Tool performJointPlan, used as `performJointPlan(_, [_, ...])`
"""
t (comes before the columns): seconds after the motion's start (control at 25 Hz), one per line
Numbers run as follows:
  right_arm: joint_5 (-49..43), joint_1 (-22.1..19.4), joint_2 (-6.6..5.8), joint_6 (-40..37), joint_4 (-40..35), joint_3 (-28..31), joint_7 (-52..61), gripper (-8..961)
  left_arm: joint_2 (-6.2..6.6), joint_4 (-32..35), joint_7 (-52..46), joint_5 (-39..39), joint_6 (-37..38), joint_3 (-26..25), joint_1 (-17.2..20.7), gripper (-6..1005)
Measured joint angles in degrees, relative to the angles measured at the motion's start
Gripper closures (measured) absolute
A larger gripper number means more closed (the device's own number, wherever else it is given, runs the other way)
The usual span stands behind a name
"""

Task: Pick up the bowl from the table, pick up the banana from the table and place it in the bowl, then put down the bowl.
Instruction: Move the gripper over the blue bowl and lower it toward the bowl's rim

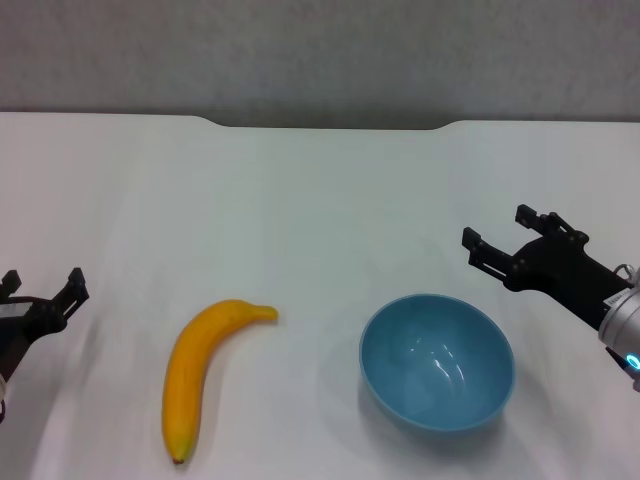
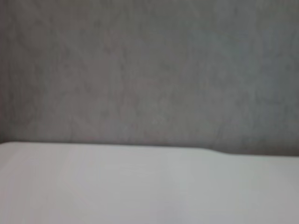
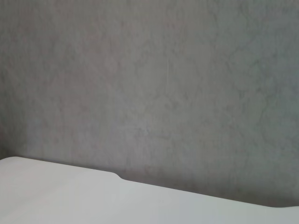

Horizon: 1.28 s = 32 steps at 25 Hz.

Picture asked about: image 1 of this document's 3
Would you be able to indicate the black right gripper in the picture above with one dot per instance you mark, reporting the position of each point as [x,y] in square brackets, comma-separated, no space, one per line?
[565,272]

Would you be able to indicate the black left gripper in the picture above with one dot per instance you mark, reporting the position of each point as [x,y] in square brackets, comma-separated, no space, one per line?
[20,327]

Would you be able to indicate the yellow banana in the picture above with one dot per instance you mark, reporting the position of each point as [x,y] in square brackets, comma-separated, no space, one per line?
[182,370]

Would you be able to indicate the blue ceramic bowl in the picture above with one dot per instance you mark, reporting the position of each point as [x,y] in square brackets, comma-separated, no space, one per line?
[435,365]

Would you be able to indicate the right robot arm silver white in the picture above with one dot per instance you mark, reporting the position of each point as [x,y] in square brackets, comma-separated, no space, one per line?
[622,320]

